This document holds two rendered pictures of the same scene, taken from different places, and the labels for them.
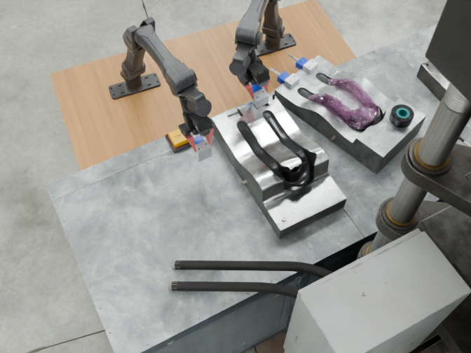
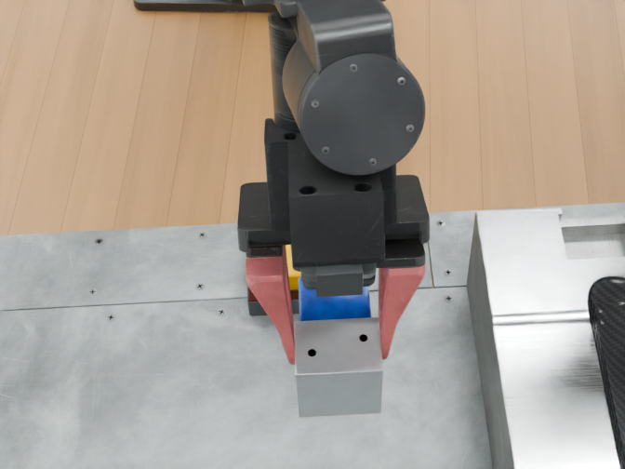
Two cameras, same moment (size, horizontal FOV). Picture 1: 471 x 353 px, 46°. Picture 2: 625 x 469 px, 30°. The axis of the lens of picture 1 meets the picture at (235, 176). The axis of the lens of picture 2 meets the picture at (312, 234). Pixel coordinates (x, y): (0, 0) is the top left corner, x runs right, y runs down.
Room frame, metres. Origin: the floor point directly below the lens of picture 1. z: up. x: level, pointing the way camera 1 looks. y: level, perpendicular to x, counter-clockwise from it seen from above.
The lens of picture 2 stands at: (0.78, -0.05, 1.54)
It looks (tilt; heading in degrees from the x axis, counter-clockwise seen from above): 53 degrees down; 29
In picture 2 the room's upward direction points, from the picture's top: 3 degrees counter-clockwise
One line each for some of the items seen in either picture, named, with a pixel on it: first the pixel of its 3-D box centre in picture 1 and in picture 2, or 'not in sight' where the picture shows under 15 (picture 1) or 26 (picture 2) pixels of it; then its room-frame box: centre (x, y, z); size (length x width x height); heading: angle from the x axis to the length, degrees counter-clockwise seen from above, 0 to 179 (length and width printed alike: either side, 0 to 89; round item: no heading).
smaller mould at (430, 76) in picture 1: (449, 80); not in sight; (1.51, -0.84, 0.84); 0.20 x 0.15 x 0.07; 28
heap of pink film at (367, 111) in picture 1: (347, 99); not in sight; (1.35, -0.41, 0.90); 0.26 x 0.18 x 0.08; 46
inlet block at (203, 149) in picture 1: (196, 141); (334, 300); (1.13, 0.13, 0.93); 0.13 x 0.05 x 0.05; 28
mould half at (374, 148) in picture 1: (347, 106); not in sight; (1.36, -0.42, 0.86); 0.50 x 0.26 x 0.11; 46
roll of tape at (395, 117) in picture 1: (401, 115); not in sight; (1.26, -0.59, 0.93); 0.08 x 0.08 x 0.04
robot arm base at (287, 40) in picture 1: (272, 38); not in sight; (1.73, -0.15, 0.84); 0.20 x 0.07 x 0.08; 113
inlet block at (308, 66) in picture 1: (301, 62); not in sight; (1.58, -0.26, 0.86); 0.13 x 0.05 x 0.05; 46
